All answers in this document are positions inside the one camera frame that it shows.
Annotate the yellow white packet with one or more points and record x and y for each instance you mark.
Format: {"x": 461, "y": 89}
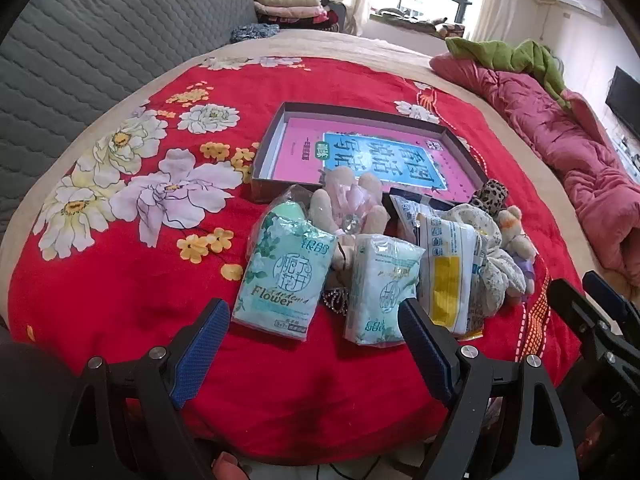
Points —
{"x": 445, "y": 280}

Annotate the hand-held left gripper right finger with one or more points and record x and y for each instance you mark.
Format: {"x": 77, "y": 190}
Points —
{"x": 427, "y": 352}

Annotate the green sponge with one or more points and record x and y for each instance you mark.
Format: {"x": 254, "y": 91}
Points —
{"x": 289, "y": 207}

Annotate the pink object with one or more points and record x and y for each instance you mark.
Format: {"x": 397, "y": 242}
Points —
{"x": 230, "y": 467}

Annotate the plush bear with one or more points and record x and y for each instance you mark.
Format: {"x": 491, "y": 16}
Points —
{"x": 512, "y": 230}

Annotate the black television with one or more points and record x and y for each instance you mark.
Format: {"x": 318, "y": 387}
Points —
{"x": 625, "y": 105}

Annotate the green blanket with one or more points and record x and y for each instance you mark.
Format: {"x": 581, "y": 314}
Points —
{"x": 530, "y": 57}

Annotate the red floral blanket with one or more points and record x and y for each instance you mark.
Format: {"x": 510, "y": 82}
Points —
{"x": 125, "y": 300}

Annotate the white blue wipes packet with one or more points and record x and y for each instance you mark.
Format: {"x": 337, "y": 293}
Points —
{"x": 407, "y": 215}

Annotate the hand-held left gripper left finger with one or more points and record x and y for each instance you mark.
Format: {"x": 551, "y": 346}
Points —
{"x": 200, "y": 355}

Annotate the small green tissue pack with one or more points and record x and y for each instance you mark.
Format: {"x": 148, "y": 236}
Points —
{"x": 380, "y": 285}

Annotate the large green tissue pack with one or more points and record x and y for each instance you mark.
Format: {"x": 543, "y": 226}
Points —
{"x": 280, "y": 285}

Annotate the blue patterned cloth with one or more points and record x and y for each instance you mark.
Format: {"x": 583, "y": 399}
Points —
{"x": 255, "y": 33}

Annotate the grey quilted headboard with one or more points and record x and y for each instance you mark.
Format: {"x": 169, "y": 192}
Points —
{"x": 100, "y": 35}

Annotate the leopard print scrunchie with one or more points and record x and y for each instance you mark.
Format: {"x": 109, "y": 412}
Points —
{"x": 492, "y": 194}

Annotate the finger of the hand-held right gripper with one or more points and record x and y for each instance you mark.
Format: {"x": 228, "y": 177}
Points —
{"x": 570, "y": 300}
{"x": 607, "y": 292}

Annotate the pink quilt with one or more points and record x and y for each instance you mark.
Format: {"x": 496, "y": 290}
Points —
{"x": 565, "y": 145}

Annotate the dark cardboard box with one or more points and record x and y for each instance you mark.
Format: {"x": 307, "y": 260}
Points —
{"x": 265, "y": 160}

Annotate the white air conditioner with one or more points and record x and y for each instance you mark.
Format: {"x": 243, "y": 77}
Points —
{"x": 577, "y": 1}

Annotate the white floral scrunchie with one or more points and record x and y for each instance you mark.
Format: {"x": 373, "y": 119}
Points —
{"x": 500, "y": 280}

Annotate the pink plush flower toy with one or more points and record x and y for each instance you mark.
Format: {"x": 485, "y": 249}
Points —
{"x": 350, "y": 200}

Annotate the brown patterned cloth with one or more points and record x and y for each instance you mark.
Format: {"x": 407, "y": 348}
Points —
{"x": 450, "y": 29}

